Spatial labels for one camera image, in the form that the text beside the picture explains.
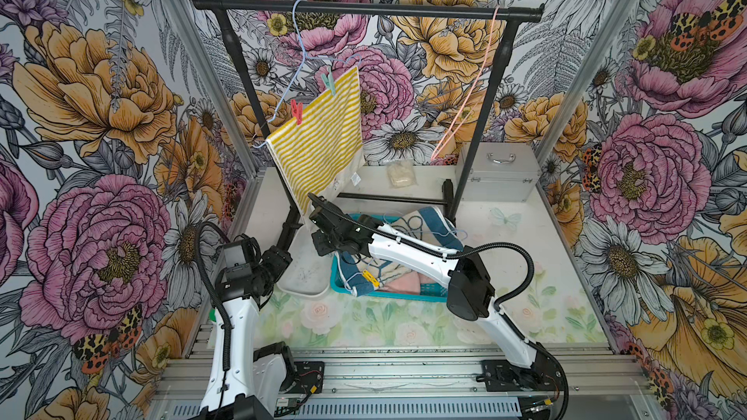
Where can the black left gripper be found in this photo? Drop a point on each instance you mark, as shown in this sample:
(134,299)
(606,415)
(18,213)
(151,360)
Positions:
(279,262)

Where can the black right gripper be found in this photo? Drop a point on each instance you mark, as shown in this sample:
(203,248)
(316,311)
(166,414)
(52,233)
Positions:
(318,236)

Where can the blue and beige towel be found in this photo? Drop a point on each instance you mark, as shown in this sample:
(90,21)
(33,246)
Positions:
(423,241)

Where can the pink towel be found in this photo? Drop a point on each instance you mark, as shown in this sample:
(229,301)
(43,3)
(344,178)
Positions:
(406,284)

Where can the teal plastic basket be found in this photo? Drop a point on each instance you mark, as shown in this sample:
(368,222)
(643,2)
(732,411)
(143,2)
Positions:
(432,290)

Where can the black clothes rack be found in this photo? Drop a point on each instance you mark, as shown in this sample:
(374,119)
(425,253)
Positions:
(514,17)

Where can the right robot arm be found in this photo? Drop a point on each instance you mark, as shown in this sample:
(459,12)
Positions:
(470,293)

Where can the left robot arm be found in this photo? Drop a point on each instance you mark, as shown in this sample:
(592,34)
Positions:
(245,381)

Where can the white plastic tray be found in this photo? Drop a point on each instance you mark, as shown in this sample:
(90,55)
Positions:
(309,275)

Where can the yellow striped towel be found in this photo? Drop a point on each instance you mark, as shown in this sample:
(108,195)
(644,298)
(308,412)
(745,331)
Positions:
(321,154)

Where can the clear plastic bag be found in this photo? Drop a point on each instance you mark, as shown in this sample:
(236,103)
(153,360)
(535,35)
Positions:
(401,174)

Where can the red clothespin on yellow towel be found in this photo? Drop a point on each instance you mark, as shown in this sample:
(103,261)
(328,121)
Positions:
(297,111)

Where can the green clothespin on yellow towel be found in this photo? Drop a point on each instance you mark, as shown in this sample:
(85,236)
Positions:
(329,82)

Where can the silver aluminium case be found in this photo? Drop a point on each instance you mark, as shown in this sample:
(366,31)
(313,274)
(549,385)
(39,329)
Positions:
(500,172)

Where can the floral table mat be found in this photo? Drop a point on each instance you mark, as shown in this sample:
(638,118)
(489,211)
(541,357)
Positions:
(553,310)

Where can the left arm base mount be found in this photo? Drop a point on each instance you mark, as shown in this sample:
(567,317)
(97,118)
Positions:
(308,379)

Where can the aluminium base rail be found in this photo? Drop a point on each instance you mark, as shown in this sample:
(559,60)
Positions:
(448,383)

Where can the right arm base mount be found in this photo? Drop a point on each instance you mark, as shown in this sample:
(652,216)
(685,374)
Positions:
(501,376)

